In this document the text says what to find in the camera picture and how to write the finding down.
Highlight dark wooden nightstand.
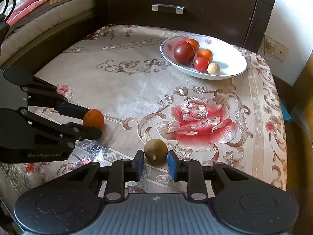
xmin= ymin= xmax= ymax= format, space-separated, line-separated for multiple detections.
xmin=97 ymin=0 xmax=275 ymax=52

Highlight white floral porcelain bowl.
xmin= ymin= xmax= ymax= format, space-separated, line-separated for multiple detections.
xmin=160 ymin=32 xmax=247 ymax=81

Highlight wooden wardrobe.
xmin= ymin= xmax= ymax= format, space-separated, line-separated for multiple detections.
xmin=292 ymin=51 xmax=313 ymax=137

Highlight blue packet on floor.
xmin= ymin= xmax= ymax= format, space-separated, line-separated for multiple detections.
xmin=280 ymin=100 xmax=293 ymax=122

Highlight brown longan fruit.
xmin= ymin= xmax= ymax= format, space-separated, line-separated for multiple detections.
xmin=144 ymin=138 xmax=168 ymax=165

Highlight white charger plug cable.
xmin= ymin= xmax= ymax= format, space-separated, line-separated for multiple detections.
xmin=258 ymin=35 xmax=276 ymax=60

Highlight floral beige tablecloth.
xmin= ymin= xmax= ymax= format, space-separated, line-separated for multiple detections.
xmin=1 ymin=25 xmax=287 ymax=206

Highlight black cable loop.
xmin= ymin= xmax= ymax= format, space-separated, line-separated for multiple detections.
xmin=0 ymin=0 xmax=18 ymax=45

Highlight red cherry tomato oval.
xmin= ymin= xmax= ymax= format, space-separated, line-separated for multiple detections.
xmin=175 ymin=40 xmax=189 ymax=48

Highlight small red cherry tomato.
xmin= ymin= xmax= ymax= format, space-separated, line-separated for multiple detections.
xmin=194 ymin=56 xmax=209 ymax=72

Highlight large dark red tomato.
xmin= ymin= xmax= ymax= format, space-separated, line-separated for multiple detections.
xmin=174 ymin=44 xmax=195 ymax=65

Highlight orange tangerine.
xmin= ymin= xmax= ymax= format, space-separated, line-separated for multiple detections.
xmin=186 ymin=38 xmax=200 ymax=52
xmin=83 ymin=109 xmax=104 ymax=129
xmin=197 ymin=49 xmax=213 ymax=63

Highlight beige quilted mattress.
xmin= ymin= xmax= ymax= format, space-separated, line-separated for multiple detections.
xmin=1 ymin=0 xmax=95 ymax=65

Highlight wall power socket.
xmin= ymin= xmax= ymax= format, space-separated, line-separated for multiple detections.
xmin=260 ymin=35 xmax=289 ymax=61

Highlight orange tangerine front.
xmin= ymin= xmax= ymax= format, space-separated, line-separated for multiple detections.
xmin=197 ymin=49 xmax=213 ymax=63

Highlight tan longan fruit round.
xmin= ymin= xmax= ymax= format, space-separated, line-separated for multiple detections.
xmin=207 ymin=63 xmax=221 ymax=75

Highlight silver drawer handle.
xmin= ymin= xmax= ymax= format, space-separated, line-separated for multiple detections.
xmin=151 ymin=4 xmax=185 ymax=15

